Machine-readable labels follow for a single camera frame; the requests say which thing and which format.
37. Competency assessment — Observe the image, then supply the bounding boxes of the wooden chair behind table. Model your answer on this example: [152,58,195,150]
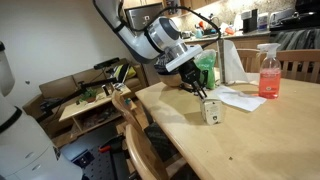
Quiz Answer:
[237,49,320,84]

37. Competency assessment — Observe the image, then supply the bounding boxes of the pink liquid spray bottle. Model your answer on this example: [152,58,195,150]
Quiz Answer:
[257,43,281,99]

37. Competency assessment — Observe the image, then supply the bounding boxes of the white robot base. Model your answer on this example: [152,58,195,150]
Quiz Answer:
[0,42,83,180]

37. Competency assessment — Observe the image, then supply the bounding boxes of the white paper towel sheet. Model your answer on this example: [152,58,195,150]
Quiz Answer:
[213,86,267,112]

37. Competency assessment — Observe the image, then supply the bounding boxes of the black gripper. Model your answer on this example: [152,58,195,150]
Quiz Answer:
[178,61,208,99]

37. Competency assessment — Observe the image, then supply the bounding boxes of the black stove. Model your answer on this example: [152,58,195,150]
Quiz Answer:
[269,0,320,31]

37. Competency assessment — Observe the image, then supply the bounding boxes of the black coffee maker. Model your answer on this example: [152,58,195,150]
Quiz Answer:
[241,9,257,33]

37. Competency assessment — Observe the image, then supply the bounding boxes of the brown sofa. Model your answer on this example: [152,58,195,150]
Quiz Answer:
[23,58,147,138]

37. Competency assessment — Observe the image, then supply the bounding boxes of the blue chips bag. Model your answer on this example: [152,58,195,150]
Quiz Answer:
[154,53,178,75]

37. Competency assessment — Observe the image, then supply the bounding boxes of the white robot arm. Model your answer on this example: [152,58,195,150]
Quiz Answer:
[93,0,207,99]

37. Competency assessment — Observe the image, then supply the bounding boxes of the small white patterned carton box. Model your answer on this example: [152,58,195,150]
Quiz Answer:
[200,99,222,125]

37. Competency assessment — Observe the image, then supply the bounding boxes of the wooden bowl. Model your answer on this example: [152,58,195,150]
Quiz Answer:
[158,74,182,87]

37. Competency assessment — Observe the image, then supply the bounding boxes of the wooden coffee table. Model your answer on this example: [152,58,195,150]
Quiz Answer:
[59,92,120,141]

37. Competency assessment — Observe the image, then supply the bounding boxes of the black camera on boom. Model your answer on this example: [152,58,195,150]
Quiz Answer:
[36,58,120,123]

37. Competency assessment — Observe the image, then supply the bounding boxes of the white paper towel roll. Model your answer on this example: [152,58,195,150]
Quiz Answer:
[217,40,260,85]

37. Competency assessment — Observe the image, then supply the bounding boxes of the green plastic bag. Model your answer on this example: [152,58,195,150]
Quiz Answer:
[194,49,216,89]

